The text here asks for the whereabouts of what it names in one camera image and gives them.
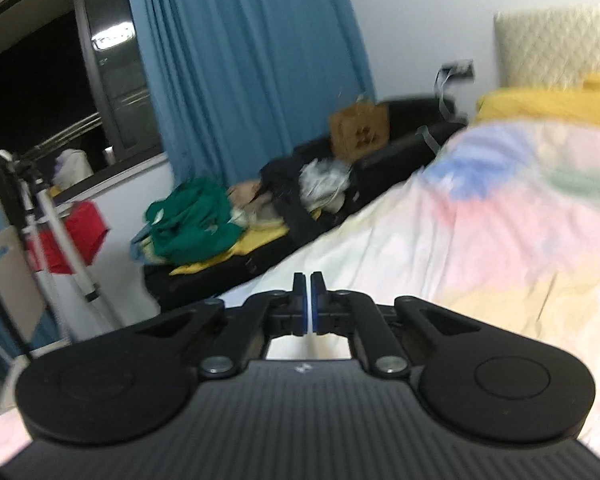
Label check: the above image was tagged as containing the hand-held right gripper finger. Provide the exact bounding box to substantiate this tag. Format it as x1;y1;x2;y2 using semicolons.
130;271;312;378
311;271;481;378

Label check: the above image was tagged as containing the dark clothes pile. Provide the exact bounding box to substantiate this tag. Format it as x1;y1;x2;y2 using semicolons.
260;157;326;248

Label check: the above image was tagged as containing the yellow cloth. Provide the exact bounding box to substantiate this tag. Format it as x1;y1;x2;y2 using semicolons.
170;220;293;277

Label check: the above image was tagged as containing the beige cloth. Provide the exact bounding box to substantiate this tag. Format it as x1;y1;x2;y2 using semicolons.
227;180;281;231

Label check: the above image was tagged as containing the white patterned cloth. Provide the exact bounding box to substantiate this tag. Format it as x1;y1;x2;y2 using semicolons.
300;157;353;211

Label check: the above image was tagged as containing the green garment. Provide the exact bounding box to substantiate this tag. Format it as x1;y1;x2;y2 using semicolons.
145;177;248;266

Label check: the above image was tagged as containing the black sofa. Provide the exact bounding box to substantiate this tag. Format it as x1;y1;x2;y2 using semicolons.
144;95;468;311

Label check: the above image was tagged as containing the pastel tie-dye blanket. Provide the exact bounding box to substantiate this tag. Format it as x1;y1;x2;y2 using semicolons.
0;120;600;466

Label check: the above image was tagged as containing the brown paper bag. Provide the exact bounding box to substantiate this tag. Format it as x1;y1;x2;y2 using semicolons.
329;95;391;161

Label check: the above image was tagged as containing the red cloth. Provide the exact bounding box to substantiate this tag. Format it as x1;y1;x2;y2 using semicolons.
27;201;111;276

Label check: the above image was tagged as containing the silver tripod stand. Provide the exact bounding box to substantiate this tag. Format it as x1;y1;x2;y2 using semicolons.
0;149;126;331

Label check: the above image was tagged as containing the white hanging cloth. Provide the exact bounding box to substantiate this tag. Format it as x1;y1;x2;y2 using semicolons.
55;149;93;186

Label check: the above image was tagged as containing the folding wooden chair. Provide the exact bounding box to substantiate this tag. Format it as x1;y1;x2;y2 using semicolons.
0;227;48;361

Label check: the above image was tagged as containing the metal window railing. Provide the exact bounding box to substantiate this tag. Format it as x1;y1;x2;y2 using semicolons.
10;112;103;161

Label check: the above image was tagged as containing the yellow plush pillow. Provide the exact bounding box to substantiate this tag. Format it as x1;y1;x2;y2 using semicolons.
475;74;600;133

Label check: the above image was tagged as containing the dark framed window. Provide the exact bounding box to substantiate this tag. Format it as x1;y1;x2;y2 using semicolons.
0;0;163;196

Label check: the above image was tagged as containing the cream quilted headboard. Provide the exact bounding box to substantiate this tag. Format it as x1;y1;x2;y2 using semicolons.
494;2;600;92

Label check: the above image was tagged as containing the wall power outlet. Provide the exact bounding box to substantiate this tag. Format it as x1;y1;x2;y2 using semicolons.
441;60;476;81

